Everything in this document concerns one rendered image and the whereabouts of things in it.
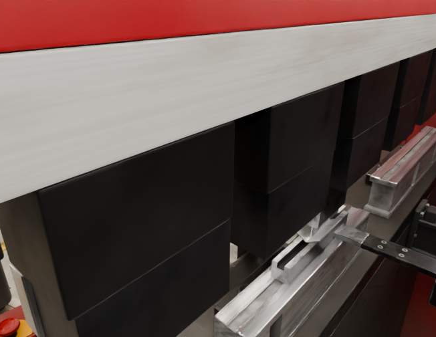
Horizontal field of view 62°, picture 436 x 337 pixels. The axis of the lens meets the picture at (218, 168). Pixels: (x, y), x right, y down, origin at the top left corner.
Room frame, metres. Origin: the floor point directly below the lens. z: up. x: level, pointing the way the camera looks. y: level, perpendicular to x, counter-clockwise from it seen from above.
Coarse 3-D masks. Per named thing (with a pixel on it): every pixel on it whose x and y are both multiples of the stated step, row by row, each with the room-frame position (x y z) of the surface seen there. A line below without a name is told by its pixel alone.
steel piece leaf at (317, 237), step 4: (332, 220) 0.52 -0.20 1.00; (336, 220) 0.52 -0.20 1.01; (340, 220) 0.51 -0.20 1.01; (328, 224) 0.51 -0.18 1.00; (332, 224) 0.50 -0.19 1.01; (336, 224) 0.50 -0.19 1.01; (324, 228) 0.50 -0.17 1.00; (328, 228) 0.49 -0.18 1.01; (332, 228) 0.49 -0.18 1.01; (320, 232) 0.49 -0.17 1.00; (324, 232) 0.48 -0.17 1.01; (328, 232) 0.48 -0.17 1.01; (312, 236) 0.48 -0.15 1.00; (316, 236) 0.47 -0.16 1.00; (320, 236) 0.47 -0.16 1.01; (324, 236) 0.47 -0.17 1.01; (308, 240) 0.47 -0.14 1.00; (312, 240) 0.46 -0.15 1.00; (316, 240) 0.46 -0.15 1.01; (320, 240) 0.46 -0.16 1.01
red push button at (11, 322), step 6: (12, 318) 0.49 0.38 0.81; (0, 324) 0.48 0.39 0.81; (6, 324) 0.48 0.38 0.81; (12, 324) 0.48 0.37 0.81; (18, 324) 0.48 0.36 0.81; (0, 330) 0.46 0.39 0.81; (6, 330) 0.46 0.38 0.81; (12, 330) 0.47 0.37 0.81; (6, 336) 0.46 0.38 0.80; (12, 336) 0.47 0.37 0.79
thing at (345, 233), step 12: (348, 228) 0.49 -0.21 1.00; (348, 240) 0.46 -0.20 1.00; (360, 240) 0.46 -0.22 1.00; (372, 240) 0.46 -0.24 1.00; (384, 240) 0.46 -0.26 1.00; (372, 252) 0.44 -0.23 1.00; (384, 252) 0.43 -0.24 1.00; (396, 252) 0.43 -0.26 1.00; (408, 252) 0.43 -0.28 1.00; (408, 264) 0.41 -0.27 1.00; (420, 264) 0.40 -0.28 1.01; (432, 264) 0.40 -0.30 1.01; (432, 276) 0.39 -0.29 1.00; (432, 288) 0.35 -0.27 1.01; (432, 300) 0.35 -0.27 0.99
